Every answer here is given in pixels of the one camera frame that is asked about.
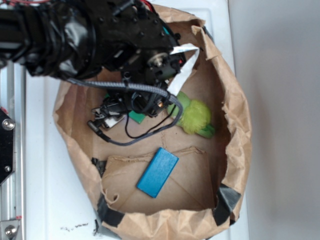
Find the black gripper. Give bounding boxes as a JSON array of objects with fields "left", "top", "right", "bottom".
[{"left": 87, "top": 50, "right": 186, "bottom": 136}]

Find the green rectangular block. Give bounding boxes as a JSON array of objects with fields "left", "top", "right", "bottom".
[{"left": 128, "top": 110, "right": 146, "bottom": 124}]

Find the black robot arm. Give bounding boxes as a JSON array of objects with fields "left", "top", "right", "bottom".
[{"left": 0, "top": 0, "right": 186, "bottom": 135}]

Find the blue rectangular block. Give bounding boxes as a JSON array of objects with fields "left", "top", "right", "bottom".
[{"left": 136, "top": 147, "right": 179, "bottom": 198}]

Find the green plush frog toy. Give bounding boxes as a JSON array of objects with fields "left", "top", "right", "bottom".
[{"left": 176, "top": 91, "right": 215, "bottom": 139}]

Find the brown paper bag tray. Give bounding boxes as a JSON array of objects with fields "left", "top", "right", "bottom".
[{"left": 53, "top": 2, "right": 252, "bottom": 240}]

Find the white flat ribbon cable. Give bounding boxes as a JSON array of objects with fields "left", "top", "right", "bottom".
[{"left": 166, "top": 43, "right": 201, "bottom": 95}]

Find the grey braided cable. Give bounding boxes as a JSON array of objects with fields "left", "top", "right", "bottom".
[{"left": 67, "top": 77, "right": 185, "bottom": 148}]

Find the aluminium extrusion rail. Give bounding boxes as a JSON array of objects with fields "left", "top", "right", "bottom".
[{"left": 0, "top": 62, "right": 26, "bottom": 240}]

